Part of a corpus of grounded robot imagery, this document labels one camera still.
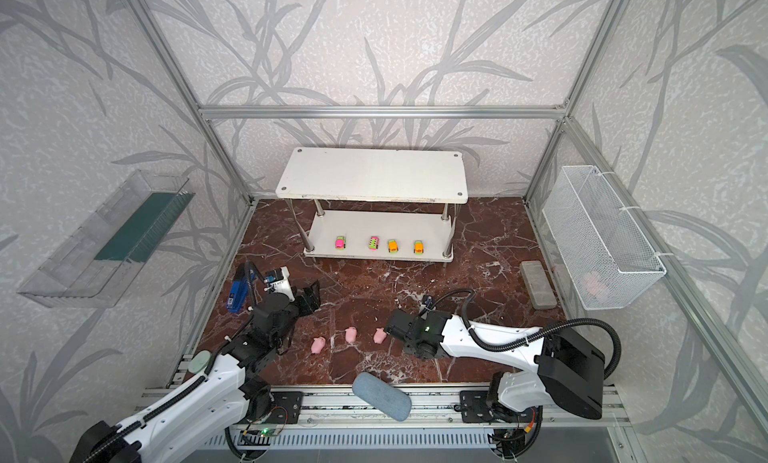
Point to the pale green round disc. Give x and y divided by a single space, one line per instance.
199 362

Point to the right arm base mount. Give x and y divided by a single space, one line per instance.
476 407

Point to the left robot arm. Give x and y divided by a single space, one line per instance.
227 390

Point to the blue stapler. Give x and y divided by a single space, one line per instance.
239 289

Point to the pink green toy truck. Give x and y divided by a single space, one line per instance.
374 242
340 242

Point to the pink toy in basket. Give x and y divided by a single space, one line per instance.
595 286

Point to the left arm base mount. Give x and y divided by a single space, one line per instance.
281 407

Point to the white two-tier shelf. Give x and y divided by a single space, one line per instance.
377 176

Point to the white wire mesh basket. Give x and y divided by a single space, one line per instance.
594 230

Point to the pink toy pig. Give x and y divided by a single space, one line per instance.
318 345
380 336
351 334

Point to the grey blue oval pad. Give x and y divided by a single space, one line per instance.
384 397

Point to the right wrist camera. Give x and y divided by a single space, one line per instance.
427 303

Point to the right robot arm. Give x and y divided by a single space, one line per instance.
565 363

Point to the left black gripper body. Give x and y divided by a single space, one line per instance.
302 300

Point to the clear plastic wall bin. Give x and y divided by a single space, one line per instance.
95 266

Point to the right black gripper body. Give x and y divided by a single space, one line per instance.
395 326

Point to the orange green toy truck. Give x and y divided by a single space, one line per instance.
418 247
393 246

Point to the grey sponge block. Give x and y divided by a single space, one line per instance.
542 296

